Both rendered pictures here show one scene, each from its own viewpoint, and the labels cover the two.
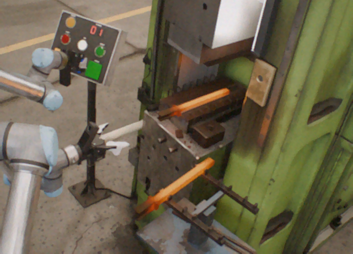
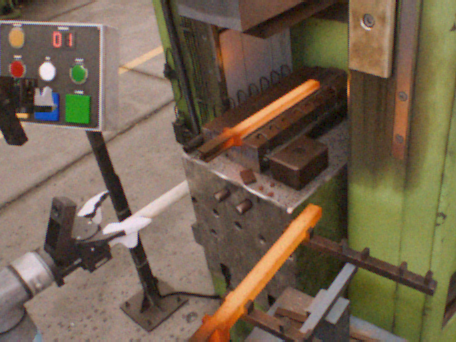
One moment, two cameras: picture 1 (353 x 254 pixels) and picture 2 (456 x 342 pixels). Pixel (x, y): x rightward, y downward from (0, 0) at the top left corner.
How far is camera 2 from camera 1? 73 cm
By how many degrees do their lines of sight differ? 2
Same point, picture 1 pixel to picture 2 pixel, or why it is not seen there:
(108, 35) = (85, 41)
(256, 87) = (364, 43)
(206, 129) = (292, 154)
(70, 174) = (121, 284)
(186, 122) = (254, 151)
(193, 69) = (249, 64)
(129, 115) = not seen: hidden behind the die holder
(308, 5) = not seen: outside the picture
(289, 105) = (444, 55)
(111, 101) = (165, 162)
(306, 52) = not seen: outside the picture
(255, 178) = (406, 219)
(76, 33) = (32, 55)
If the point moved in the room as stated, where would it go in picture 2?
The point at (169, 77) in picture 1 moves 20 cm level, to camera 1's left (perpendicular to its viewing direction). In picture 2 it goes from (212, 89) to (142, 96)
